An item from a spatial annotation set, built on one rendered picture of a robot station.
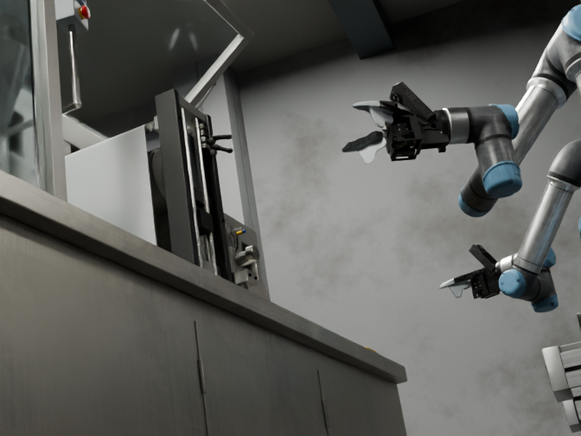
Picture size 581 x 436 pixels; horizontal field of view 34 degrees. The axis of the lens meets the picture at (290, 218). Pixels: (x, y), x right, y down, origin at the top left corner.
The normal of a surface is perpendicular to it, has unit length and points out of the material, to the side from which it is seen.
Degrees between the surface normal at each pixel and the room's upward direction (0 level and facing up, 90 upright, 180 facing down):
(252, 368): 90
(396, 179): 90
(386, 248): 90
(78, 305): 90
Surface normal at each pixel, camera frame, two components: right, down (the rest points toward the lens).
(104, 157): -0.44, -0.29
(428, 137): 0.09, -0.53
